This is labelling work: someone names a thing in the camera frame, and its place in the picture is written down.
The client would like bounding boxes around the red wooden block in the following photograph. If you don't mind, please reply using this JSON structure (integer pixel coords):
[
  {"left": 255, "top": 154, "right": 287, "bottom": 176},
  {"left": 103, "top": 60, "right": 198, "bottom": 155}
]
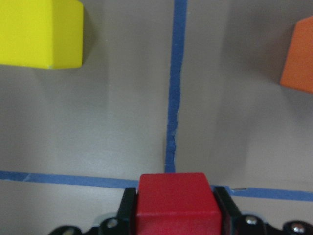
[{"left": 136, "top": 173, "right": 222, "bottom": 235}]

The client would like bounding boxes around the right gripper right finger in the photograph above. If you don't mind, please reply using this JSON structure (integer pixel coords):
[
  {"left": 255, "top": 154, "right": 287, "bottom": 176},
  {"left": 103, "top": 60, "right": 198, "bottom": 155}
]
[{"left": 213, "top": 186, "right": 242, "bottom": 235}]

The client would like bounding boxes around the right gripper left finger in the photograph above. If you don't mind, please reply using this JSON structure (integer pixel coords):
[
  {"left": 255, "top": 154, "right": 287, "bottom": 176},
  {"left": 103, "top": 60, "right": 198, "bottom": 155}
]
[{"left": 116, "top": 188, "right": 137, "bottom": 235}]

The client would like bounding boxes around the yellow wooden block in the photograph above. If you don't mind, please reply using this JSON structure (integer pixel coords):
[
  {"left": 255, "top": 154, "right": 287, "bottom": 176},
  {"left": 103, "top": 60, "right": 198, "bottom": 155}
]
[{"left": 0, "top": 0, "right": 84, "bottom": 69}]

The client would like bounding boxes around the orange wooden block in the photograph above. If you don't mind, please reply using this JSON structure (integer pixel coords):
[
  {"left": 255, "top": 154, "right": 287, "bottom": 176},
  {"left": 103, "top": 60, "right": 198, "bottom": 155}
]
[{"left": 280, "top": 16, "right": 313, "bottom": 93}]

